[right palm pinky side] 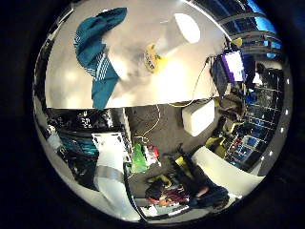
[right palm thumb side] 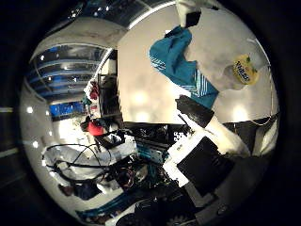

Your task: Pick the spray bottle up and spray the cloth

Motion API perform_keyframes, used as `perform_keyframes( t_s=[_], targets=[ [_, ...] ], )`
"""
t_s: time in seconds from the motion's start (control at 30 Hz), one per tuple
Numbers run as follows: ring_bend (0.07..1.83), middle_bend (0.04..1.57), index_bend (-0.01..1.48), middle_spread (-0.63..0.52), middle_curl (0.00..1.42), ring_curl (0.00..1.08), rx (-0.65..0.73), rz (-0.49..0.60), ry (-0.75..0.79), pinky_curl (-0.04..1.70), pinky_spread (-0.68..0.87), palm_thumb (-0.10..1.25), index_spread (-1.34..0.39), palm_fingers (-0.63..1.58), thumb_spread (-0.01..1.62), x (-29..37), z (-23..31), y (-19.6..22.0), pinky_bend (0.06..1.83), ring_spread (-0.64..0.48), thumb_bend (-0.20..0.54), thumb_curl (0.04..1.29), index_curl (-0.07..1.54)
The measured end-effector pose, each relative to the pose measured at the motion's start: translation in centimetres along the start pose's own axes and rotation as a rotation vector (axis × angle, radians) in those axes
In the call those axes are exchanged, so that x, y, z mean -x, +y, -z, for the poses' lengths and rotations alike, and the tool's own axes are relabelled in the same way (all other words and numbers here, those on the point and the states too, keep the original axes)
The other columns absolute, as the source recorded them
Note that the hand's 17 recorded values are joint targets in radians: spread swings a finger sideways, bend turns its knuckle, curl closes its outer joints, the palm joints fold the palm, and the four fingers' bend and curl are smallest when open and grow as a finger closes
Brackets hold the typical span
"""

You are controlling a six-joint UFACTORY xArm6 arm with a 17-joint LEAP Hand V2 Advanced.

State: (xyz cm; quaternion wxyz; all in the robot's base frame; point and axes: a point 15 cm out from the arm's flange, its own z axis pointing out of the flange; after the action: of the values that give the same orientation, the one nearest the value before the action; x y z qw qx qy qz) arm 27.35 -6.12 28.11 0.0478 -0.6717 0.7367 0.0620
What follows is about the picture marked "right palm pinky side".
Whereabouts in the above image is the pile of red items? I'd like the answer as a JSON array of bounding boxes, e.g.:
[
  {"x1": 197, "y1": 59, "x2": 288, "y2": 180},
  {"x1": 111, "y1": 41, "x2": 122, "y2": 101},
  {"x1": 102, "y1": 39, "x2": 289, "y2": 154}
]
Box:
[{"x1": 145, "y1": 180, "x2": 190, "y2": 206}]

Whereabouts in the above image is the person in dark clothes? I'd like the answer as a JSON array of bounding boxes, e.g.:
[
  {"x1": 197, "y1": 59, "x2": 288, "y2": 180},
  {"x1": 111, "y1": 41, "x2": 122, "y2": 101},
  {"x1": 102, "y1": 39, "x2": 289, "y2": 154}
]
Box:
[{"x1": 177, "y1": 158, "x2": 231, "y2": 210}]

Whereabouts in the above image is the white box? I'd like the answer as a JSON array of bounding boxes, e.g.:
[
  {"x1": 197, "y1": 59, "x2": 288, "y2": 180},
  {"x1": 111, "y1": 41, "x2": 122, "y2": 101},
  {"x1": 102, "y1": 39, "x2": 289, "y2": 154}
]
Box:
[{"x1": 181, "y1": 98, "x2": 217, "y2": 137}]

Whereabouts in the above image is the white board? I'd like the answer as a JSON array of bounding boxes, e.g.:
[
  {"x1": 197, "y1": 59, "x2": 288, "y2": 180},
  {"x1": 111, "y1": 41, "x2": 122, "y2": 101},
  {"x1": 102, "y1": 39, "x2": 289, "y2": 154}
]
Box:
[{"x1": 190, "y1": 146, "x2": 265, "y2": 197}]

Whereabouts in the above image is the green bag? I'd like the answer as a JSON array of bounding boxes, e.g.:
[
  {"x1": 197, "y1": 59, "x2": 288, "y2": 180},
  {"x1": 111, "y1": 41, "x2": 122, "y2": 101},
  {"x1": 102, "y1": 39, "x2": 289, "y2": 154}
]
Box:
[{"x1": 131, "y1": 142, "x2": 150, "y2": 175}]

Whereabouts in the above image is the yellow cable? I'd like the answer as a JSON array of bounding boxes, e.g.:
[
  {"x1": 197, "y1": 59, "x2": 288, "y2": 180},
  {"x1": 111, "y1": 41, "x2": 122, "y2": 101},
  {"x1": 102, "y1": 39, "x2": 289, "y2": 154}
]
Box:
[{"x1": 132, "y1": 56, "x2": 217, "y2": 144}]

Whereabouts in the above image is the white spray bottle yellow label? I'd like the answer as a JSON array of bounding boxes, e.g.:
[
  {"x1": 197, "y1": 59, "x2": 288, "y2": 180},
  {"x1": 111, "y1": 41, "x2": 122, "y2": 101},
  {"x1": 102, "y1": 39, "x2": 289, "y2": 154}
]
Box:
[{"x1": 141, "y1": 12, "x2": 202, "y2": 74}]

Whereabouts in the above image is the teal striped cloth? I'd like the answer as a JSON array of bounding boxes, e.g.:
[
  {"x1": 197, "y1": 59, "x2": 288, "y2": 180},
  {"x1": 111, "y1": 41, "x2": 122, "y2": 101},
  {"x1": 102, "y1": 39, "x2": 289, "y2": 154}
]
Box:
[{"x1": 73, "y1": 7, "x2": 129, "y2": 111}]

